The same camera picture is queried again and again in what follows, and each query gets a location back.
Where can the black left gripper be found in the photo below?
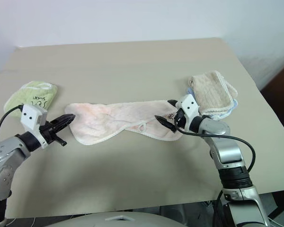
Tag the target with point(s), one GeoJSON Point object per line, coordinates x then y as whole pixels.
{"type": "Point", "coordinates": [49, 129]}

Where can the grey robot torso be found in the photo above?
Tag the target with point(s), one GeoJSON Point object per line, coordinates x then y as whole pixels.
{"type": "Point", "coordinates": [132, 220]}

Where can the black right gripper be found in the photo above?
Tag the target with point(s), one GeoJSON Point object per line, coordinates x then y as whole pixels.
{"type": "Point", "coordinates": [181, 119]}

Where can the folded light green towel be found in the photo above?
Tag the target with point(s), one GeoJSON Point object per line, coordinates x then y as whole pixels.
{"type": "Point", "coordinates": [33, 91]}

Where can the pale pink towel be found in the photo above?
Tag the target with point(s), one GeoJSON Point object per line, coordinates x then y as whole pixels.
{"type": "Point", "coordinates": [104, 120]}

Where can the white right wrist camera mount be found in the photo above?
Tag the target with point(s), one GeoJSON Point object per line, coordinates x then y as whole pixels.
{"type": "Point", "coordinates": [189, 104]}

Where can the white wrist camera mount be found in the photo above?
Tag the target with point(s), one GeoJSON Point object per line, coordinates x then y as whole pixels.
{"type": "Point", "coordinates": [30, 116]}
{"type": "Point", "coordinates": [189, 104]}

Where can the folded beige towel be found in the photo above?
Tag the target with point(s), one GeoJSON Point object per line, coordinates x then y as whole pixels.
{"type": "Point", "coordinates": [210, 89]}

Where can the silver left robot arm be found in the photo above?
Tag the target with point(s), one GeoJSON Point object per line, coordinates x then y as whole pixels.
{"type": "Point", "coordinates": [2, 151]}

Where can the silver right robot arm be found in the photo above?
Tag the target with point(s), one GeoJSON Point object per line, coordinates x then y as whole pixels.
{"type": "Point", "coordinates": [227, 151]}

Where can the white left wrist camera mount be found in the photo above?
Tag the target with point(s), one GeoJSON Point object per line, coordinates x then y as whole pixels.
{"type": "Point", "coordinates": [30, 116]}

